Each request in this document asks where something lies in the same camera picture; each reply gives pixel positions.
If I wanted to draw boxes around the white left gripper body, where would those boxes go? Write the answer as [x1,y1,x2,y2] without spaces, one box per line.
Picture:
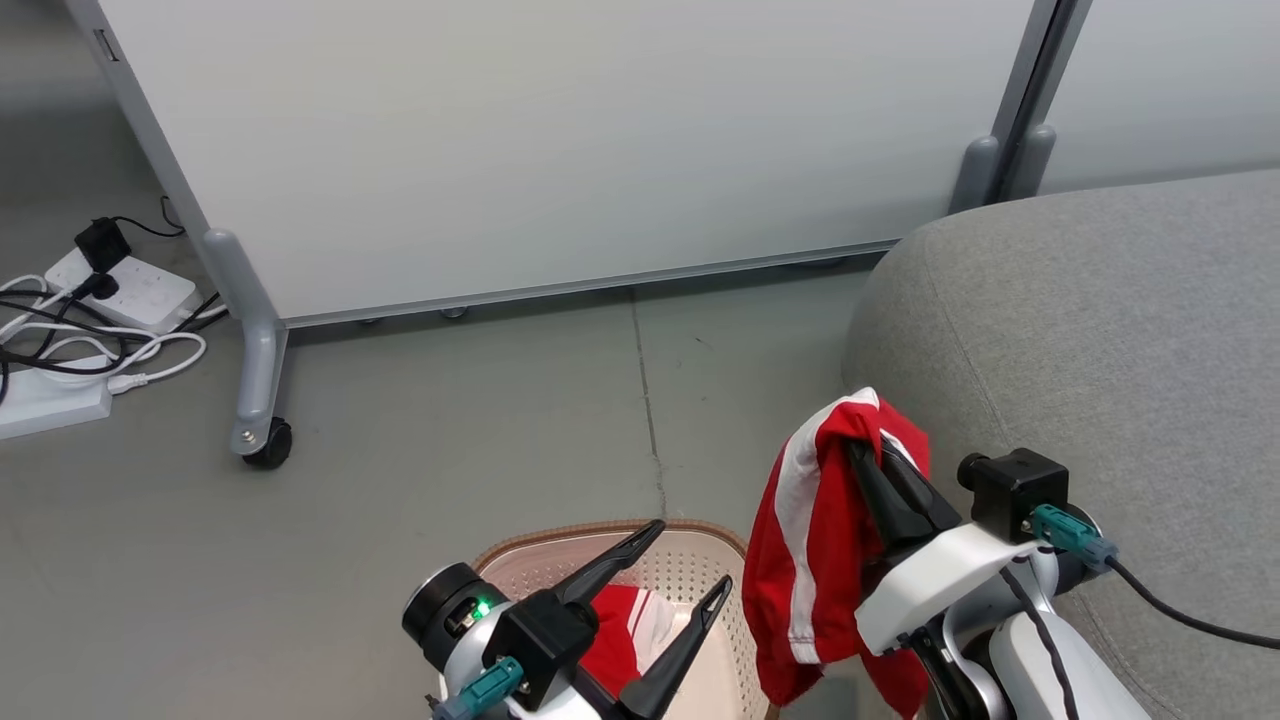
[510,668,626,720]

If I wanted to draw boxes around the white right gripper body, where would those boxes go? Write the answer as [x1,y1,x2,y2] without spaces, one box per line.
[855,520,1041,656]

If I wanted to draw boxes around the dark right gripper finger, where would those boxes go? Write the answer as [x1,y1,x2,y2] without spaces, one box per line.
[880,440,963,538]
[848,438,926,561]

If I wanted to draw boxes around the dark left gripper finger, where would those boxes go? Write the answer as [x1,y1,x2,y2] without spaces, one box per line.
[553,518,667,608]
[612,575,734,720]

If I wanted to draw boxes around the red white sports garment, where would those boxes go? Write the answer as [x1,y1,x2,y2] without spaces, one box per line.
[580,585,681,701]
[742,388,933,719]

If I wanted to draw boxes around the cream perforated laundry basket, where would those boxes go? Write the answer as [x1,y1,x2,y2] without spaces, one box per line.
[473,518,776,720]

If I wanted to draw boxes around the grey fabric sofa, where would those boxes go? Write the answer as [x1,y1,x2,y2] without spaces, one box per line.
[843,168,1280,720]

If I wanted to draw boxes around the black caster wheel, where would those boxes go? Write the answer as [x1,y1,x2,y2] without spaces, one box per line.
[243,418,294,469]

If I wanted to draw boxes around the grey partition leg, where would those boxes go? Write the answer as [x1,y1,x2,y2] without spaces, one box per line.
[203,228,291,459]

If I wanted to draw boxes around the large white partition panel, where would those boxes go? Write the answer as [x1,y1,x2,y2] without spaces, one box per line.
[65,0,1061,331]

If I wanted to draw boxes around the narrow white partition panel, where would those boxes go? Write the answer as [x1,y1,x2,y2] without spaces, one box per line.
[1005,0,1280,196]

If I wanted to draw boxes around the white square power strip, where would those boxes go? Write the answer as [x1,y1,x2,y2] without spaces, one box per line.
[45,245,201,336]

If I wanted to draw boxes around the long white power strip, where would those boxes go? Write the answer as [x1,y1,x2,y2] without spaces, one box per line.
[0,355,113,441]

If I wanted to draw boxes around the black power adapter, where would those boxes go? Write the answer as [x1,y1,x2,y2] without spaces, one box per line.
[75,218,131,273]

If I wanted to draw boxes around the teal left camera connector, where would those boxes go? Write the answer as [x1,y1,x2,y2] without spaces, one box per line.
[432,655,526,720]

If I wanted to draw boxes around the teal camera connector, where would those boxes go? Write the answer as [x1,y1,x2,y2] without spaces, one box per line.
[1028,503,1119,573]
[432,655,526,720]

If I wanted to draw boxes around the teal right camera connector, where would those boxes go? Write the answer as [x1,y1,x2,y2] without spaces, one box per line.
[1028,503,1119,573]

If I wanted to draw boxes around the black right camera cable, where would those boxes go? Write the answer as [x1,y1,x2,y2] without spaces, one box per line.
[1105,558,1280,651]

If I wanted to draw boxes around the grey partition foot post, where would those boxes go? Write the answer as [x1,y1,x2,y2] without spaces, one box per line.
[1005,123,1058,198]
[948,135,1001,214]

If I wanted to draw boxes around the white power cable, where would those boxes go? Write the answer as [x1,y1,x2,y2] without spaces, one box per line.
[0,275,208,396]

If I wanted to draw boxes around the white power strips with cables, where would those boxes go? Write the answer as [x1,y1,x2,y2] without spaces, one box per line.
[0,195,226,401]

